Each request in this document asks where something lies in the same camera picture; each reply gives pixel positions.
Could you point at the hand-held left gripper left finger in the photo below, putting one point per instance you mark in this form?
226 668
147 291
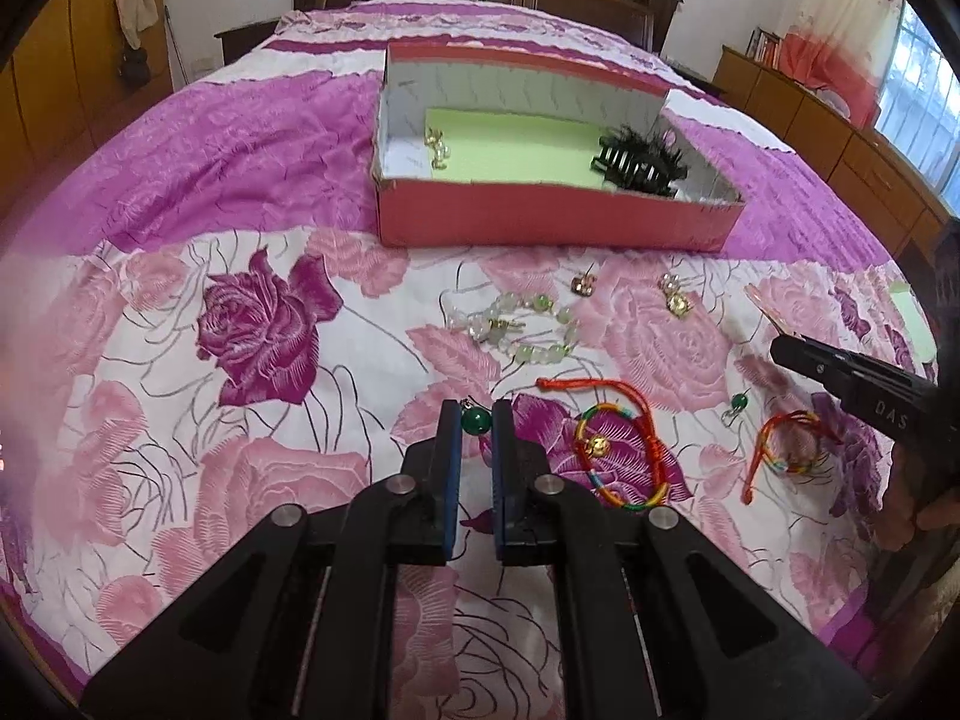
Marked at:
450 465

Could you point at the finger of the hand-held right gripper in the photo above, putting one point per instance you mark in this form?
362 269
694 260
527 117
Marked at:
814 364

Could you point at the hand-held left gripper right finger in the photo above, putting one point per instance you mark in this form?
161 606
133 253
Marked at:
501 465

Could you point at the green bead earring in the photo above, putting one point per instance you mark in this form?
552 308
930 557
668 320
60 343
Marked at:
739 403
475 418

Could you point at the gold pearl earrings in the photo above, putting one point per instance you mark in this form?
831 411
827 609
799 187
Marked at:
676 298

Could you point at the small pink gold earring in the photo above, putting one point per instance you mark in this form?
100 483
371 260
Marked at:
583 283

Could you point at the red cardboard box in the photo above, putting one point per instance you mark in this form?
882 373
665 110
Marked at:
555 221

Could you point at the person's right hand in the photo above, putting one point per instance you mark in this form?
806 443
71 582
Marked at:
937 516

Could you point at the loose green paper sheet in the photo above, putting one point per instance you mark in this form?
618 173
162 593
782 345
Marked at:
909 304

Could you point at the small gold stud earring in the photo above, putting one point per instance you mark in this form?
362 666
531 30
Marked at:
501 328

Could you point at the low wooden cabinet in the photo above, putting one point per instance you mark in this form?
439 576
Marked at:
817 120

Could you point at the black feather hair clip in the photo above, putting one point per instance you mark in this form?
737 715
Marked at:
637 161

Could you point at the window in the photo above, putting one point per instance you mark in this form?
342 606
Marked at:
922 97

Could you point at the pearl drop earrings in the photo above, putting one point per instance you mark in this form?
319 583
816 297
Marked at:
437 150

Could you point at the pink floral bed blanket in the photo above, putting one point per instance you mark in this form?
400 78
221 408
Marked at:
225 240

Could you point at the green box liner paper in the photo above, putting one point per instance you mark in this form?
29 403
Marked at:
510 146

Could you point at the cream and red curtain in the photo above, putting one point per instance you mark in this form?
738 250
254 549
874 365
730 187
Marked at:
840 45

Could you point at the row of books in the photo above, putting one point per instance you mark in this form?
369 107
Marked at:
765 46

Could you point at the dark wooden nightstand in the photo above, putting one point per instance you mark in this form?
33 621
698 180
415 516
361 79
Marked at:
244 41

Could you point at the thin leaning rod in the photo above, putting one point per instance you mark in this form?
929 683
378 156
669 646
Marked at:
175 49

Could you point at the black hanging bag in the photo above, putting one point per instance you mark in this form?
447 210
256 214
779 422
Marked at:
135 67

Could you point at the cream hanging bag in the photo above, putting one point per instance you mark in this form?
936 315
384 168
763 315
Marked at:
137 4

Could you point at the orange wooden wardrobe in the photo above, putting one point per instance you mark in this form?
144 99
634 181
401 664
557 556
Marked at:
67 52

